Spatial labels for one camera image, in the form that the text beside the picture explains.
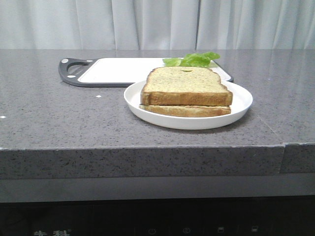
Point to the bread slice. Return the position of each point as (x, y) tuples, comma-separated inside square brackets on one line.
[(188, 111), (185, 86)]

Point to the green lettuce leaf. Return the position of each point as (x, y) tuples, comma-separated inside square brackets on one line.
[(192, 60)]

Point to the white round plate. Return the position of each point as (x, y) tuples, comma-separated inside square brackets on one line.
[(242, 100)]

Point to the white cutting board black rim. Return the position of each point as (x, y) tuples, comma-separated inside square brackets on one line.
[(107, 72)]

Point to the white curtain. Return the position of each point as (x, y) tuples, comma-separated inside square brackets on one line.
[(157, 24)]

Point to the black appliance front panel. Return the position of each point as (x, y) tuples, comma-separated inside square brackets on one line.
[(257, 216)]

